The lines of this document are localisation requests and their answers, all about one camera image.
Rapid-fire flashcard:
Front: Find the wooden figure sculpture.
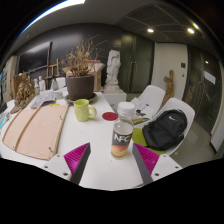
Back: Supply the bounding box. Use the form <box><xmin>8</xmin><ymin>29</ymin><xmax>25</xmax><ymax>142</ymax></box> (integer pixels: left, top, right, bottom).
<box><xmin>162</xmin><ymin>69</ymin><xmax>176</xmax><ymax>105</ymax></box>

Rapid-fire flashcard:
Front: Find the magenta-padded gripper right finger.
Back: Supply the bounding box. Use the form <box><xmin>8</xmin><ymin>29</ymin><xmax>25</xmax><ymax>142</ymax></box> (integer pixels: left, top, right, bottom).
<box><xmin>131</xmin><ymin>142</ymin><xmax>183</xmax><ymax>185</ymax></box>

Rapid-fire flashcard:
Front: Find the wooden easel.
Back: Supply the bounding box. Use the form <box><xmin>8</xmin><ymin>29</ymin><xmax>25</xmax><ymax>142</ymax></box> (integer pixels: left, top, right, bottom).
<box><xmin>44</xmin><ymin>58</ymin><xmax>62</xmax><ymax>90</ymax></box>

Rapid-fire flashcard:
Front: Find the round pot saucer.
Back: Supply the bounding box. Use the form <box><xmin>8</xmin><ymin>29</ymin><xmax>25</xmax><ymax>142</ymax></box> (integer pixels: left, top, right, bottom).
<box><xmin>64</xmin><ymin>92</ymin><xmax>99</xmax><ymax>106</ymax></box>

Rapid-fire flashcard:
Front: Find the crumpled white paper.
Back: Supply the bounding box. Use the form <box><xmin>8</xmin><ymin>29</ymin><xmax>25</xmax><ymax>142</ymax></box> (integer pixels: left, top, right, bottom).
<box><xmin>30</xmin><ymin>90</ymin><xmax>58</xmax><ymax>110</ymax></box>

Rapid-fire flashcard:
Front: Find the carved wooden sculpture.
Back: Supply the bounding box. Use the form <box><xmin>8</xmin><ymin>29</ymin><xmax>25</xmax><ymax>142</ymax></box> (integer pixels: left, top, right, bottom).
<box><xmin>9</xmin><ymin>71</ymin><xmax>36</xmax><ymax>115</ymax></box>

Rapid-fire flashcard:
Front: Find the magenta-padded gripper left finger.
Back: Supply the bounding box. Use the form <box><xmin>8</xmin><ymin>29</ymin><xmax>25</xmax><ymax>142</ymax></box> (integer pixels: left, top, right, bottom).
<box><xmin>42</xmin><ymin>142</ymin><xmax>92</xmax><ymax>186</ymax></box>

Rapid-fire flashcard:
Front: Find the dried plant in dark pot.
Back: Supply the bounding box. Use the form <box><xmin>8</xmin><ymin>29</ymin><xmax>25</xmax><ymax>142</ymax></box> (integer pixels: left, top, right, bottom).
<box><xmin>60</xmin><ymin>34</ymin><xmax>109</xmax><ymax>101</ymax></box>

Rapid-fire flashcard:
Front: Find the white plastic chair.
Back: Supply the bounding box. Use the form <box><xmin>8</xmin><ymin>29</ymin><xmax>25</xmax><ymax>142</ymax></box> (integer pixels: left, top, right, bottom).
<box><xmin>130</xmin><ymin>84</ymin><xmax>166</xmax><ymax>118</ymax></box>
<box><xmin>142</xmin><ymin>97</ymin><xmax>196</xmax><ymax>157</ymax></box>

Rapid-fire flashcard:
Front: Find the green seat cushion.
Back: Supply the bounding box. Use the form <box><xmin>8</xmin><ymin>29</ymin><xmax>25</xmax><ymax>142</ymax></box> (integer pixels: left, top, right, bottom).
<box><xmin>131</xmin><ymin>127</ymin><xmax>167</xmax><ymax>156</ymax></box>

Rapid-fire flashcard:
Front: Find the white statue pedestal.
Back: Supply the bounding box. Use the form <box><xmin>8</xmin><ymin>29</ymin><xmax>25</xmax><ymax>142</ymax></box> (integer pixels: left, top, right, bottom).
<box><xmin>102</xmin><ymin>83</ymin><xmax>128</xmax><ymax>110</ymax></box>

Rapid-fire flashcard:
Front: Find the clear white-capped drink bottle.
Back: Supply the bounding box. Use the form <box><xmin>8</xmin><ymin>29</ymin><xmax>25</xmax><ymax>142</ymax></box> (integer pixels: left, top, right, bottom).
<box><xmin>110</xmin><ymin>101</ymin><xmax>137</xmax><ymax>160</ymax></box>

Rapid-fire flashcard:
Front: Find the black backpack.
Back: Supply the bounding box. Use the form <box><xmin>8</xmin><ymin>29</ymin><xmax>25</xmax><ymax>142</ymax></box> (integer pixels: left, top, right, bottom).
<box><xmin>141</xmin><ymin>108</ymin><xmax>188</xmax><ymax>152</ymax></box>

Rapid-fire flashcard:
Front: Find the yellow-green mug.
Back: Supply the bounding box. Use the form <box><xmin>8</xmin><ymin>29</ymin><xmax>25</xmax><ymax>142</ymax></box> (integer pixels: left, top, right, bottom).
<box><xmin>73</xmin><ymin>98</ymin><xmax>98</xmax><ymax>123</ymax></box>

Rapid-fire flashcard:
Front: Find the flat round red coaster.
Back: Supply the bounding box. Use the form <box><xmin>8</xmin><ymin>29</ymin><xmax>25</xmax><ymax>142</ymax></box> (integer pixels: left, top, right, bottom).
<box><xmin>101</xmin><ymin>111</ymin><xmax>119</xmax><ymax>122</ymax></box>

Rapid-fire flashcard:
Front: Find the large wooden panel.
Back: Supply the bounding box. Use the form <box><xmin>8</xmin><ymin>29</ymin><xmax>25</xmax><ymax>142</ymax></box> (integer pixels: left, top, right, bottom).
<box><xmin>1</xmin><ymin>104</ymin><xmax>70</xmax><ymax>161</ymax></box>

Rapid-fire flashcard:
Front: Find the white headless statue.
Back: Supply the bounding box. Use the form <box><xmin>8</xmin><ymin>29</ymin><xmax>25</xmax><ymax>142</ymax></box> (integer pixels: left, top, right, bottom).
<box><xmin>105</xmin><ymin>49</ymin><xmax>122</xmax><ymax>86</ymax></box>

